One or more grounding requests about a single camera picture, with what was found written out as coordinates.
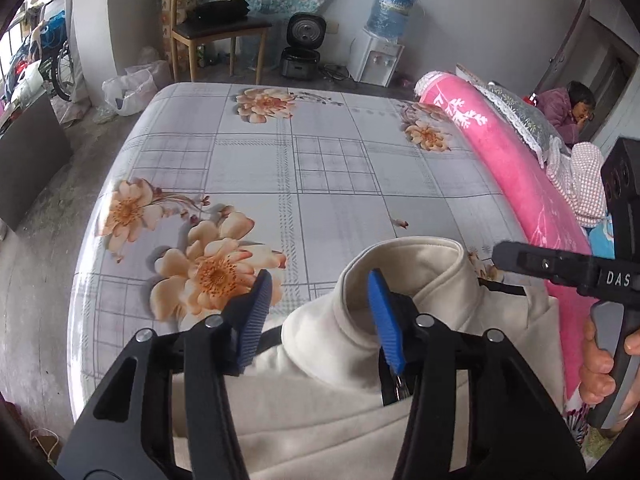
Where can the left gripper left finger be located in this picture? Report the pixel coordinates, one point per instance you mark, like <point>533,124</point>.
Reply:
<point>125,429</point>

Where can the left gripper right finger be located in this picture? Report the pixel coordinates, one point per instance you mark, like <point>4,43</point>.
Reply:
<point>478,411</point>

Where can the beige zip jacket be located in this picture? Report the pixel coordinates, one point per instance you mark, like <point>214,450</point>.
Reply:
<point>311,406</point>

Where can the right hand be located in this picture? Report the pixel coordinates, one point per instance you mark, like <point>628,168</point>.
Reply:
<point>595,382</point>

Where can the blue cartoon quilt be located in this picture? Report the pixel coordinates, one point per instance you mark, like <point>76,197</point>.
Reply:
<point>601,239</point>

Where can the pink floral blanket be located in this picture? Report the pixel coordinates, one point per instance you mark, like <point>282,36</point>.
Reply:
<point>543,213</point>

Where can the grey patterned pillow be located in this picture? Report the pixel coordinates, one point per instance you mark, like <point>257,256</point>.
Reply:
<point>528,122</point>

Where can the person in background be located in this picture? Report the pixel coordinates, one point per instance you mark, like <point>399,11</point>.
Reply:
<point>568,109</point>

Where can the floral grey bed sheet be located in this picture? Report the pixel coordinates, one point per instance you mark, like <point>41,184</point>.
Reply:
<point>312,176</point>

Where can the dark low cabinet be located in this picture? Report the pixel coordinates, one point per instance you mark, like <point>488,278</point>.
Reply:
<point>33,149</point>

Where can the white water dispenser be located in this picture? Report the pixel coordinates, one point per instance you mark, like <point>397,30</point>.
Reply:
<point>373,59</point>

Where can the white plastic bag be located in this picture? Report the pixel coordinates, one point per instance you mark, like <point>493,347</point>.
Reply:
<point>130,94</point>

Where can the blue water bottle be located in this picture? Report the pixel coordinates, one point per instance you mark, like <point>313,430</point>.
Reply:
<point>388,18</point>

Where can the wooden chair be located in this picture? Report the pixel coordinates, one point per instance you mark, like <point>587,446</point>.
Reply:
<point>193,36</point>

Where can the black bag on chair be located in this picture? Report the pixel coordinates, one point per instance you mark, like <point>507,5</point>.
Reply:
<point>219,12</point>

